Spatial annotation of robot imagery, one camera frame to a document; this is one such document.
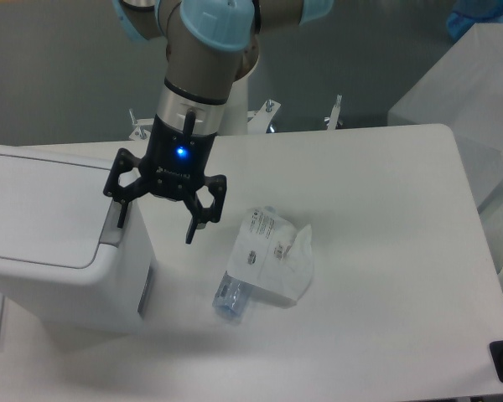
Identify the white side cabinet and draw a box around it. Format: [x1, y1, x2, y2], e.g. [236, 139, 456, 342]
[387, 23, 503, 271]

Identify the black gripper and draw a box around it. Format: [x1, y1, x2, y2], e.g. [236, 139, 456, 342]
[102, 115, 228, 245]

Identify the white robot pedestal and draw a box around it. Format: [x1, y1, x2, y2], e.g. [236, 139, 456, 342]
[127, 37, 345, 142]

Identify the blue plastic bag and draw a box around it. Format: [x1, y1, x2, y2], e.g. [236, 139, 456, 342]
[445, 1, 503, 42]

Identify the white clear plastic bag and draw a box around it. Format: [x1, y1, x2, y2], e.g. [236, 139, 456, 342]
[226, 207, 314, 304]

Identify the white push-top trash can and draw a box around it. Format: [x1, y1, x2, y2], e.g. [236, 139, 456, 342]
[0, 146, 156, 332]

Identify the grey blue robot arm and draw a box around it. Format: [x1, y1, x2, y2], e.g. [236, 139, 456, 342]
[103, 0, 334, 243]

